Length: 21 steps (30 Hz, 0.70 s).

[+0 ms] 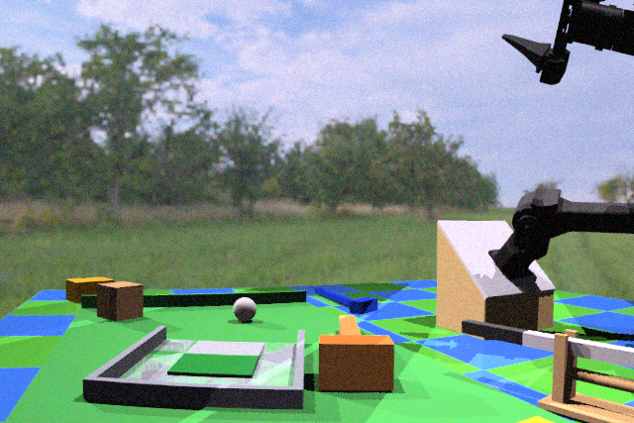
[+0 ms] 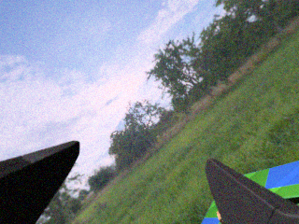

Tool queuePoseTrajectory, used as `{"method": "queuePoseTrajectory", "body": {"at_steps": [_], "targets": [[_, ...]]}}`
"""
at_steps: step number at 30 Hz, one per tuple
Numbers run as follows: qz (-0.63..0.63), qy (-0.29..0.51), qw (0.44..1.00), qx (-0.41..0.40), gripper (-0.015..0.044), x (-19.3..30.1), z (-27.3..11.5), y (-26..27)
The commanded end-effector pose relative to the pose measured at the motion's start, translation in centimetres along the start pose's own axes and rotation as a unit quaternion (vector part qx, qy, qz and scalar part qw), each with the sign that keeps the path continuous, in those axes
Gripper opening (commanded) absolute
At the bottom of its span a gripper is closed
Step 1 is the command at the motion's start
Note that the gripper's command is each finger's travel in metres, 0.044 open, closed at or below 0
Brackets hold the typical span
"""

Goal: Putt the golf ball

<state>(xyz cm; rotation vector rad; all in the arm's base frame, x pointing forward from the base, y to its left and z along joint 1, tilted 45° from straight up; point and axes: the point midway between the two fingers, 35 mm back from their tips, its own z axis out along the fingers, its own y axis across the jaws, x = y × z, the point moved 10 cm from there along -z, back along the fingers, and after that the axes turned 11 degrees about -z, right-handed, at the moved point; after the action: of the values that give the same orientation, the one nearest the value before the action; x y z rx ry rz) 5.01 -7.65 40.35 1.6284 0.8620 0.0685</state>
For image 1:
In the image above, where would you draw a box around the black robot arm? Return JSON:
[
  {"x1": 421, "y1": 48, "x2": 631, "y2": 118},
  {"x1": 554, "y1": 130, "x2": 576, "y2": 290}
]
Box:
[{"x1": 488, "y1": 10, "x2": 634, "y2": 280}]

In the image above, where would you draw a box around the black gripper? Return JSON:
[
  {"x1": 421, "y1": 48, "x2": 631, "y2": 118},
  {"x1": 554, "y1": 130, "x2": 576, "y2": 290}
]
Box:
[{"x1": 501, "y1": 0, "x2": 623, "y2": 85}]

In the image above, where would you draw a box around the white golf ball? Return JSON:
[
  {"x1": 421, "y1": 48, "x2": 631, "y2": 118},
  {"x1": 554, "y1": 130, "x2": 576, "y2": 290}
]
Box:
[{"x1": 233, "y1": 297, "x2": 257, "y2": 321}]

